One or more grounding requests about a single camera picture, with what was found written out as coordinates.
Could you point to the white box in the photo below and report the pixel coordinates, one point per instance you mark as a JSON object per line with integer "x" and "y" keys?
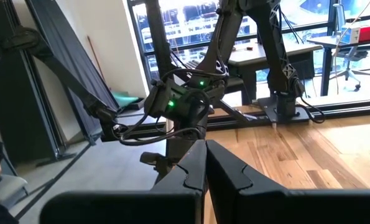
{"x": 349, "y": 32}

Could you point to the grey desk top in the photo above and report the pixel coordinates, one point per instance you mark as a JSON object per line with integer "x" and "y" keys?
{"x": 259, "y": 54}

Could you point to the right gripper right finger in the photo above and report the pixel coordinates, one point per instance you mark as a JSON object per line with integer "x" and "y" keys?
{"x": 228, "y": 177}

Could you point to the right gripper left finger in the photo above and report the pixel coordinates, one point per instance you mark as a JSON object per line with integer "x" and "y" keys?
{"x": 191, "y": 174}

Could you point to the dark office desk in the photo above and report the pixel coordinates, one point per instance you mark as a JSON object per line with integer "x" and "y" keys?
{"x": 327, "y": 42}

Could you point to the thin wooden stick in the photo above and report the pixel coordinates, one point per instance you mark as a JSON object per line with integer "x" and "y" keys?
{"x": 96, "y": 57}

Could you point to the grey office chair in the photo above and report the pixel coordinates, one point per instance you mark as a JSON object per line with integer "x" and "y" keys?
{"x": 352, "y": 53}

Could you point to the grey chair armrest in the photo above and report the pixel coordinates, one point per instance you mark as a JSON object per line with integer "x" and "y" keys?
{"x": 4, "y": 188}

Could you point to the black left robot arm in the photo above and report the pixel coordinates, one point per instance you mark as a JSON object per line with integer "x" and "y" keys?
{"x": 275, "y": 46}

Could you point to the large glass window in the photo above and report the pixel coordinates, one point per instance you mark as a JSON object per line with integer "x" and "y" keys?
{"x": 187, "y": 18}

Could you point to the tall dark leaning panel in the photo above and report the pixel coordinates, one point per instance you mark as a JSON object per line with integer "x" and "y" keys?
{"x": 72, "y": 37}
{"x": 16, "y": 109}

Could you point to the red box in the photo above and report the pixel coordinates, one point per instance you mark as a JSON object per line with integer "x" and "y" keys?
{"x": 366, "y": 33}

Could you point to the teal flat sheet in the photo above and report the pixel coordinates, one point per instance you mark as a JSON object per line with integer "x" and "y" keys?
{"x": 125, "y": 99}

